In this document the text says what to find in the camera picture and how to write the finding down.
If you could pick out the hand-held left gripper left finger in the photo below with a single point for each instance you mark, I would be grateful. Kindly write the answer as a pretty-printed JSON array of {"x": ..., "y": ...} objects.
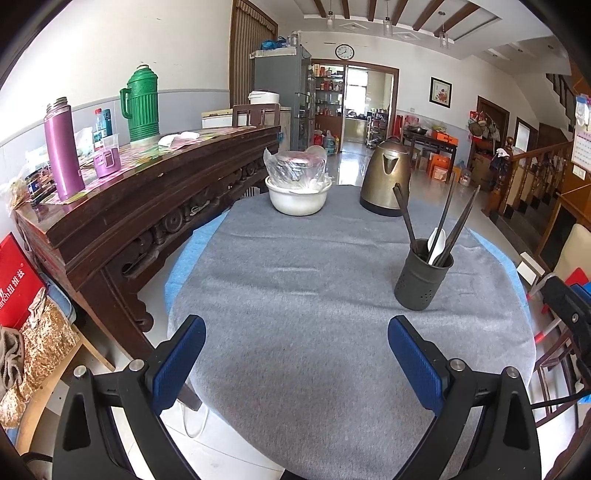
[{"x": 178, "y": 364}]

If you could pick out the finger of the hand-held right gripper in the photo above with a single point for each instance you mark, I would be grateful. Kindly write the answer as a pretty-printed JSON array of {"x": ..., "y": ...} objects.
[
  {"x": 584, "y": 292},
  {"x": 568, "y": 307}
]

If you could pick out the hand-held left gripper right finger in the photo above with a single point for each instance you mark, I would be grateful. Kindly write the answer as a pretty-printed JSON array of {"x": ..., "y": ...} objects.
[{"x": 415, "y": 364}]

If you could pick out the dark metal utensil holder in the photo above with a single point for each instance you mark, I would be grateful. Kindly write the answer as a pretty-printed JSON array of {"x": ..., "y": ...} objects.
[{"x": 418, "y": 286}]

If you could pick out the white plastic spoon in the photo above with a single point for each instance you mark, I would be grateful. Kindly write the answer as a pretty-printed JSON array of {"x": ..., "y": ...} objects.
[{"x": 436, "y": 244}]

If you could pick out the red plastic chair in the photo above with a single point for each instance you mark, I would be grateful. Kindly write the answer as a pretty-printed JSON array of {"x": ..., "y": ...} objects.
[{"x": 577, "y": 277}]

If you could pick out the cream upholstered chair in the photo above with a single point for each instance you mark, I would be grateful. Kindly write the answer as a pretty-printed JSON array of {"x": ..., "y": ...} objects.
[{"x": 575, "y": 249}]

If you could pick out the white step stool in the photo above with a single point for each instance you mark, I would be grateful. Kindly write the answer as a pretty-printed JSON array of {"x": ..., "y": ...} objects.
[{"x": 531, "y": 270}]

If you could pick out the grey tablecloth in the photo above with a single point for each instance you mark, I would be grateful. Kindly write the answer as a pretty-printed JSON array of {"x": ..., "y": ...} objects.
[{"x": 300, "y": 323}]

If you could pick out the wooden stair railing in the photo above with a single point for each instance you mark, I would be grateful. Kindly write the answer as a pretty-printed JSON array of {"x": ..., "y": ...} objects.
[{"x": 531, "y": 180}]

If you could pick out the clear bag of grain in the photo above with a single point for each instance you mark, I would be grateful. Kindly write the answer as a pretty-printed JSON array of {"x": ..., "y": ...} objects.
[{"x": 46, "y": 346}]

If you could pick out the carved wooden sideboard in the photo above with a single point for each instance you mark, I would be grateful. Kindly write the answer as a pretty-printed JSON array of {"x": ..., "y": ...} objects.
[{"x": 138, "y": 217}]

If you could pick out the hanging clothes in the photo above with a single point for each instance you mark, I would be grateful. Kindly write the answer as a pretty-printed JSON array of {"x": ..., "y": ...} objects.
[{"x": 501, "y": 159}]

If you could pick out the cardboard box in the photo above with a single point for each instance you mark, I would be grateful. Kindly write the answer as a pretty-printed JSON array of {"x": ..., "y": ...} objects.
[{"x": 481, "y": 168}]

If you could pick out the brown cloth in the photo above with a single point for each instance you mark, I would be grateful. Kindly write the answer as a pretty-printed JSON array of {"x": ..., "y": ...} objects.
[{"x": 11, "y": 360}]

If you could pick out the clear water jug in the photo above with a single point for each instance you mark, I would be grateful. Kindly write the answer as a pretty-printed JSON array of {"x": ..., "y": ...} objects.
[{"x": 465, "y": 174}]

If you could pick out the brown wooden door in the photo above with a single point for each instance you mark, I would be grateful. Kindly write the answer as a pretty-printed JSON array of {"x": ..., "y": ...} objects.
[
  {"x": 526, "y": 134},
  {"x": 494, "y": 106}
]

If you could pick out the red paper bag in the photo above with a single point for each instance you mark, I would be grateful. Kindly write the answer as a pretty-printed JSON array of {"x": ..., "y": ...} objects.
[{"x": 18, "y": 281}]

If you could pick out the brass electric kettle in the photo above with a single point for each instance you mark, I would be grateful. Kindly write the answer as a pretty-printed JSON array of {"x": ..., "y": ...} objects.
[{"x": 385, "y": 180}]

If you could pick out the orange gift box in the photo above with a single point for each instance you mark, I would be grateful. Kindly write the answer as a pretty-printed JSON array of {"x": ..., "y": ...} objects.
[{"x": 441, "y": 167}]

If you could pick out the hanging baskets and bags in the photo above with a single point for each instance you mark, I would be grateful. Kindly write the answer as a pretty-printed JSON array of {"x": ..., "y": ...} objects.
[{"x": 482, "y": 127}]

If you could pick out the black stair railing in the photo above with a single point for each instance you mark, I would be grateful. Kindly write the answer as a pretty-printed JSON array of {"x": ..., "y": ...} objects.
[{"x": 561, "y": 99}]

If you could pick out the flat orange box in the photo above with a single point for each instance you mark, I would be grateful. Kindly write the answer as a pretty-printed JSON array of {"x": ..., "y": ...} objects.
[{"x": 445, "y": 137}]

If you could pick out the printed table mat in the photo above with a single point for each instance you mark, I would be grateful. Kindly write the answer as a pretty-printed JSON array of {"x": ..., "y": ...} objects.
[{"x": 152, "y": 154}]

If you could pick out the purple cup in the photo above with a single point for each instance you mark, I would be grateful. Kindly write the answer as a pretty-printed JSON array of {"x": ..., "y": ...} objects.
[{"x": 107, "y": 164}]

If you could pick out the dark wooden side table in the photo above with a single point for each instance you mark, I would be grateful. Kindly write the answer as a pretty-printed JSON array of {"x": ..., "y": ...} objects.
[{"x": 429, "y": 144}]

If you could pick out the white cloth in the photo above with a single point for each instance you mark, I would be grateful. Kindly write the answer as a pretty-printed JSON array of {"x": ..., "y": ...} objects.
[{"x": 178, "y": 139}]

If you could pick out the pile of snack packets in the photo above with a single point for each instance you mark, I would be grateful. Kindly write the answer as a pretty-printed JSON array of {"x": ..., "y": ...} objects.
[{"x": 34, "y": 184}]

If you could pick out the clear plastic cup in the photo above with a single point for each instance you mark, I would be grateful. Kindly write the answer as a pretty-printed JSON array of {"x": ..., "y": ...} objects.
[{"x": 110, "y": 141}]

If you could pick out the clear plastic bowl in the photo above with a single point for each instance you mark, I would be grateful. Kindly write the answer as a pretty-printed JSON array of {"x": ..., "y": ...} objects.
[{"x": 318, "y": 151}]

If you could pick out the blue water jug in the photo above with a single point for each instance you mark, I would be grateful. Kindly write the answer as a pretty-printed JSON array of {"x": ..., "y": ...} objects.
[{"x": 329, "y": 145}]

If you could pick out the purple vacuum flask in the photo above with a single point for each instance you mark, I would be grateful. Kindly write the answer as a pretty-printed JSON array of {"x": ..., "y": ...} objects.
[{"x": 64, "y": 152}]

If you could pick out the framed picture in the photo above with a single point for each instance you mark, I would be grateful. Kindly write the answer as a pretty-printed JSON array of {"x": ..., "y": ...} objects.
[{"x": 441, "y": 92}]

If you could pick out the white chest freezer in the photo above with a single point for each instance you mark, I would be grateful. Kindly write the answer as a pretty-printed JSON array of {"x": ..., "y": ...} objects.
[{"x": 217, "y": 119}]

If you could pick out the red-capped water bottle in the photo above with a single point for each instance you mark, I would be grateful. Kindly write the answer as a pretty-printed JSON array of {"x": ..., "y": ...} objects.
[{"x": 97, "y": 127}]

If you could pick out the teal carton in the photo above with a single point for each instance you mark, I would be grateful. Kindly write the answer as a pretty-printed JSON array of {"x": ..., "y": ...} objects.
[{"x": 107, "y": 122}]

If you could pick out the green thermos jug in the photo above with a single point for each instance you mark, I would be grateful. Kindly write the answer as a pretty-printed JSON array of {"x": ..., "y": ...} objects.
[{"x": 143, "y": 106}]

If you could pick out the dark wooden chair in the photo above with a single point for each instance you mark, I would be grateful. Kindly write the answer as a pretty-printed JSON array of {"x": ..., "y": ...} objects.
[{"x": 256, "y": 115}]

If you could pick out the white rice cooker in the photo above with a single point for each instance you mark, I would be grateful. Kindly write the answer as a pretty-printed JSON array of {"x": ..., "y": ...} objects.
[{"x": 264, "y": 98}]

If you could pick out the shelf of bottles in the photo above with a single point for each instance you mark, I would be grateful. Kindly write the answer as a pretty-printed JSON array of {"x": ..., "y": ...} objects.
[{"x": 328, "y": 97}]

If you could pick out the pendant lamp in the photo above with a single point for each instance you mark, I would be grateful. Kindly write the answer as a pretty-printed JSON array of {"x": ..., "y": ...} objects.
[
  {"x": 444, "y": 40},
  {"x": 330, "y": 21},
  {"x": 388, "y": 27}
]

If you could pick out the grey refrigerator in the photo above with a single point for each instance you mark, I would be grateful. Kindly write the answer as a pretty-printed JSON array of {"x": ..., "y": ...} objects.
[{"x": 277, "y": 74}]

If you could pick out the brown curtain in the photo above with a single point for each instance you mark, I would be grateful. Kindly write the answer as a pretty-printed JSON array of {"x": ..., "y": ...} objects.
[{"x": 251, "y": 50}]

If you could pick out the small blue bag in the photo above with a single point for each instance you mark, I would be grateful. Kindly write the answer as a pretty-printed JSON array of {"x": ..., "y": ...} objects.
[{"x": 272, "y": 44}]

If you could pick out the white wall switch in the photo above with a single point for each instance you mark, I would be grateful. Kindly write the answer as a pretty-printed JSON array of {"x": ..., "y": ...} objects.
[{"x": 580, "y": 171}]

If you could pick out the pink wall calendar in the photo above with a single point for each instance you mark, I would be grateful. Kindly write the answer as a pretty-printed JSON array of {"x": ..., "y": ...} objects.
[{"x": 582, "y": 143}]

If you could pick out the wooden door frame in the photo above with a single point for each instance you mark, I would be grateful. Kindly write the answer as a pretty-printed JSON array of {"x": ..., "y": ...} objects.
[{"x": 395, "y": 101}]

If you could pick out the round wall clock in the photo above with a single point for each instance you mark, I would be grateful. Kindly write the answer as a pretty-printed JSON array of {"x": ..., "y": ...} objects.
[{"x": 344, "y": 51}]

